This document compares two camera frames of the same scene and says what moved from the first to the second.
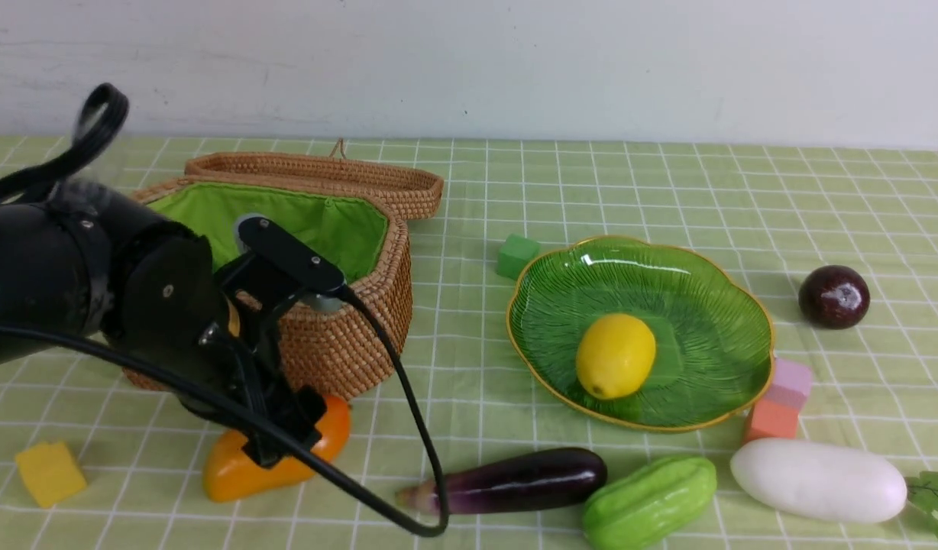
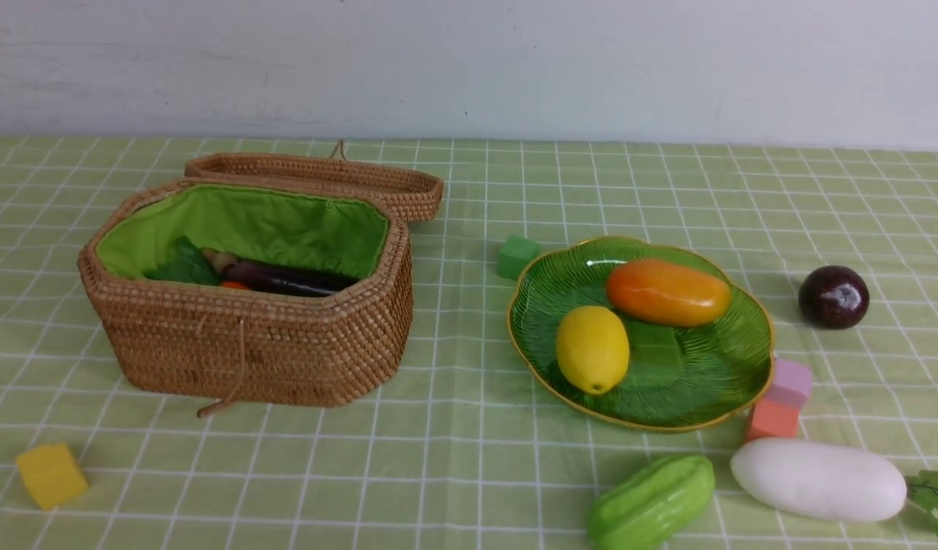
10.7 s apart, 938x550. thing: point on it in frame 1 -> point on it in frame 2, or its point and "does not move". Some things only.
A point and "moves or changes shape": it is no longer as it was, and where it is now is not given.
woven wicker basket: x=336 y=353 does not move
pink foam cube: x=791 y=383 does not move
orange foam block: x=771 y=420 does not move
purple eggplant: x=531 y=480 moves or changes shape
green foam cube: x=515 y=253 does not move
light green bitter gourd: x=644 y=503 does not move
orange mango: x=231 y=473 -> x=668 y=293
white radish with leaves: x=840 y=484 does not move
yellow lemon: x=615 y=354 moves or changes shape
